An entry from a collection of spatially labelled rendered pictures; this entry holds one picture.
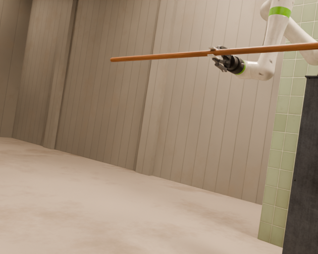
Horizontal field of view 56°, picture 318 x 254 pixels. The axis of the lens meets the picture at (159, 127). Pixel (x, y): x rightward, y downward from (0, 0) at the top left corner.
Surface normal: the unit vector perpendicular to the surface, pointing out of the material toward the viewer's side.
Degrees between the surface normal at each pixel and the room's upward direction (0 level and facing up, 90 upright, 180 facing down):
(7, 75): 90
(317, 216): 90
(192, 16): 90
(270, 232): 90
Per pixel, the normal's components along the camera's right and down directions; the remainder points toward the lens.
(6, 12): 0.79, 0.11
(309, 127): -0.60, -0.10
